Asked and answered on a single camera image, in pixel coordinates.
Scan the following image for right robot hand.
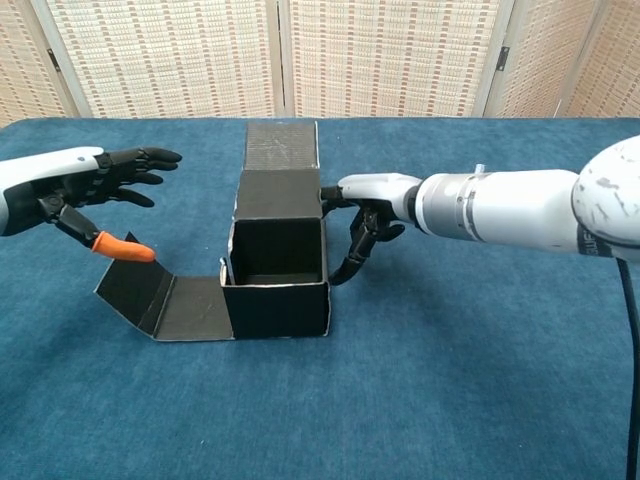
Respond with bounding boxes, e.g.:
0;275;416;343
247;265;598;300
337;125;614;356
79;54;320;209
319;172;424;287

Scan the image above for left robot hand orange thumb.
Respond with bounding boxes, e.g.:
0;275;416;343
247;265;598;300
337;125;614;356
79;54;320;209
0;145;183;264

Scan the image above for black foldable cardboard box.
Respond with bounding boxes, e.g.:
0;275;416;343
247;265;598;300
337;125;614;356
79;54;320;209
94;119;332;342

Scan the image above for woven bamboo screen panel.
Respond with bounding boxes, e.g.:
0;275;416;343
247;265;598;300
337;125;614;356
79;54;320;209
479;0;599;120
557;0;640;120
0;0;81;129
29;0;286;120
277;0;514;120

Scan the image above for blue felt table cover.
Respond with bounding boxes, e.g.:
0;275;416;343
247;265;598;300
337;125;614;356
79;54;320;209
0;117;640;480

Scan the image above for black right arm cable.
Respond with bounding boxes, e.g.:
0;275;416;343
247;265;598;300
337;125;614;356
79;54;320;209
617;257;640;480

